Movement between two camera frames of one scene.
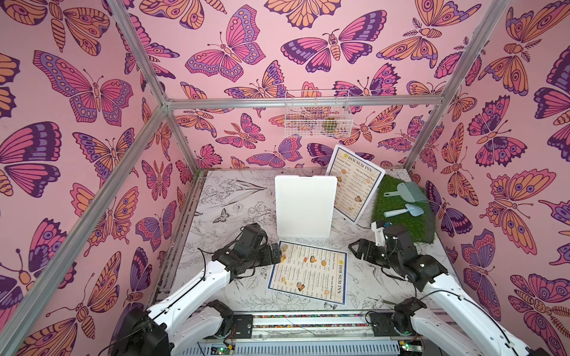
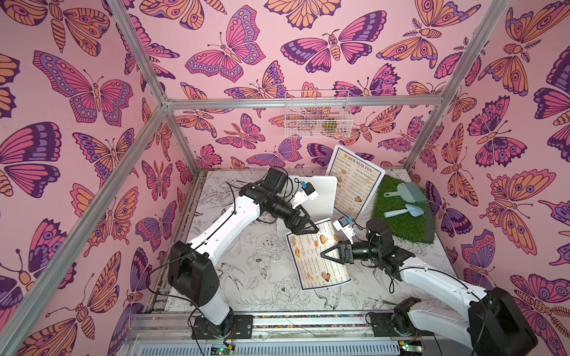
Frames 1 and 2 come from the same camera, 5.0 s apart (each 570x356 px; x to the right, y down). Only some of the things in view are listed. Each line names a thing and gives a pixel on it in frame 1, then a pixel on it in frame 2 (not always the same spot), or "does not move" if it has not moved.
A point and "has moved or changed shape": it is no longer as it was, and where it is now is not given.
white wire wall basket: x=313 y=113 does not move
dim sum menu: x=358 y=180 does not move
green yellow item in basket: x=330 y=124 does not move
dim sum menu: x=310 y=271 has moved or changed shape
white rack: x=306 y=205 does not move
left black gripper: x=268 y=259 -> x=296 y=229
